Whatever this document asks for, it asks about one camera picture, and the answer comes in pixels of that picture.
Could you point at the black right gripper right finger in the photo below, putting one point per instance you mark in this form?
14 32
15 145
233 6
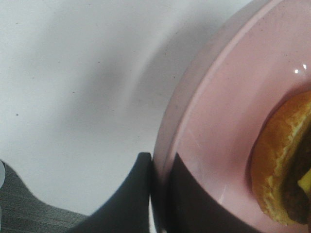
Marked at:
183 206

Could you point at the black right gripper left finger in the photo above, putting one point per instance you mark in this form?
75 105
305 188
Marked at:
127 210

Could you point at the burger with lettuce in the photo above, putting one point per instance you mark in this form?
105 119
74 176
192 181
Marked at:
280 161

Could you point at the pink round plate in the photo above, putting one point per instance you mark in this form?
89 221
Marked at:
257 59

